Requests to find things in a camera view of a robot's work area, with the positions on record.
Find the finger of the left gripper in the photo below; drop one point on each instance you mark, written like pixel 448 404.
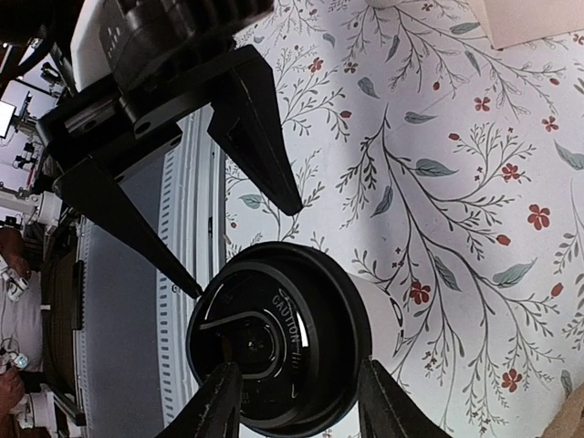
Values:
pixel 89 188

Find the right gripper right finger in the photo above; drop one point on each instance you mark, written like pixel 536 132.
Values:
pixel 386 411

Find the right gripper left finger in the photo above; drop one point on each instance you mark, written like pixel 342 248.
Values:
pixel 214 410

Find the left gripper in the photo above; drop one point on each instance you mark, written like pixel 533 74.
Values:
pixel 165 60

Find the white paper coffee cup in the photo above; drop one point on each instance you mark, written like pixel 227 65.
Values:
pixel 386 321

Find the black plastic cup lid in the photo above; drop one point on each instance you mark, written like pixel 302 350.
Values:
pixel 293 322

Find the checkered paper takeout bag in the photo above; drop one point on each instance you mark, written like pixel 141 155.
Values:
pixel 512 22

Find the brown cardboard cup carrier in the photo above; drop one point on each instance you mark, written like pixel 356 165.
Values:
pixel 569 422

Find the floral table mat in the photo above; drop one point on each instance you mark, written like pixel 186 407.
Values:
pixel 448 173

